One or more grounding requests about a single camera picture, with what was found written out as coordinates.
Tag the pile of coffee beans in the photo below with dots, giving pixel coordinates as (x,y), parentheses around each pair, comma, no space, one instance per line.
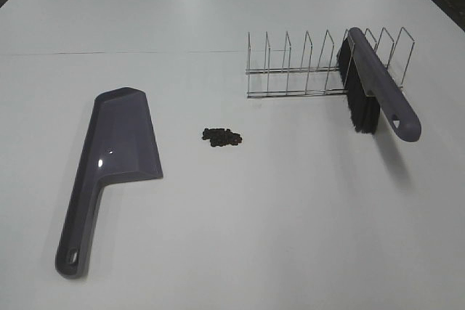
(221,137)

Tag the purple plastic dustpan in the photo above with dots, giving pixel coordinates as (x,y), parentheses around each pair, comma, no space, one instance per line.
(119,147)

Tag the purple brush black bristles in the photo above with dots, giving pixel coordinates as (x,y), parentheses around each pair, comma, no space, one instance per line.
(371,90)

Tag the chrome wire dish rack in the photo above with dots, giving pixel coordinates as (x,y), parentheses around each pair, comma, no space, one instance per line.
(308,67)

